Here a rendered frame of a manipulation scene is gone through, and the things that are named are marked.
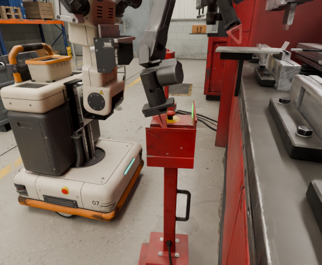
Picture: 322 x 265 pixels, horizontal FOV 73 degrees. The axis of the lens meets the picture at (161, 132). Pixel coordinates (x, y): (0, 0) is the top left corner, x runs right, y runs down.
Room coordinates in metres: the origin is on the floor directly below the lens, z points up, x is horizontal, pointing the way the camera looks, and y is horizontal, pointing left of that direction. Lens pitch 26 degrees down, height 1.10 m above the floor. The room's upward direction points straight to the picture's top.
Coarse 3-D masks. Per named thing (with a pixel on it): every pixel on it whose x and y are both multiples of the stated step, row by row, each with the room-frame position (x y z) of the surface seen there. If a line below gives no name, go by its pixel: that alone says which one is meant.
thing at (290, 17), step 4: (288, 4) 1.05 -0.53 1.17; (292, 4) 1.00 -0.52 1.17; (296, 4) 0.99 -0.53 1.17; (288, 8) 1.03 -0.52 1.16; (292, 8) 1.00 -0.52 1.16; (288, 12) 1.01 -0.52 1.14; (292, 12) 1.00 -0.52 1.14; (284, 16) 1.08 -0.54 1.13; (288, 16) 1.00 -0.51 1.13; (292, 16) 0.99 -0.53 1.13; (284, 20) 1.06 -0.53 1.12; (288, 20) 1.00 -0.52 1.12; (292, 20) 0.99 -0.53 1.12; (284, 24) 1.05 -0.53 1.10; (288, 24) 1.00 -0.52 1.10; (284, 28) 1.07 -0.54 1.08; (288, 28) 1.00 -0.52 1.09
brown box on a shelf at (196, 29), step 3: (192, 27) 3.45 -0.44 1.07; (195, 27) 3.42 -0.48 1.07; (198, 27) 3.41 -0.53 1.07; (201, 27) 3.41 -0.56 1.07; (204, 27) 3.41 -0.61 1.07; (192, 30) 3.42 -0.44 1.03; (195, 30) 3.42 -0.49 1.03; (198, 30) 3.41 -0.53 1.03; (201, 30) 3.41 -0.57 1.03; (204, 30) 3.41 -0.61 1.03; (189, 33) 3.50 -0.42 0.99; (192, 33) 3.42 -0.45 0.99; (195, 33) 3.42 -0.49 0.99; (198, 33) 3.41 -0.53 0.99; (201, 33) 3.39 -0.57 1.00; (204, 33) 3.38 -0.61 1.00
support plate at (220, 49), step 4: (216, 48) 1.09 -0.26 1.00; (220, 48) 1.08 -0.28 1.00; (224, 48) 1.08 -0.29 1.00; (228, 48) 1.08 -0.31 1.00; (232, 48) 1.08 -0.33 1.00; (236, 48) 1.08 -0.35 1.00; (240, 48) 1.08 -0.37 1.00; (244, 48) 1.08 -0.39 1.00; (248, 48) 1.08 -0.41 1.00; (252, 48) 1.08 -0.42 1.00; (256, 48) 1.08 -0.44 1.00; (228, 52) 1.02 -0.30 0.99; (232, 52) 1.02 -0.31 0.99; (236, 52) 1.01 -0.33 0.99; (240, 52) 1.01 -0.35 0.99; (244, 52) 1.00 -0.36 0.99; (248, 52) 1.00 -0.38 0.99; (252, 52) 0.99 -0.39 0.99; (256, 52) 0.99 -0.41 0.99; (260, 52) 0.98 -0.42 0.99; (264, 52) 0.98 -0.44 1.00; (268, 52) 0.97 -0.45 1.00; (272, 52) 0.97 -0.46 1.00; (276, 52) 0.97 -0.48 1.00
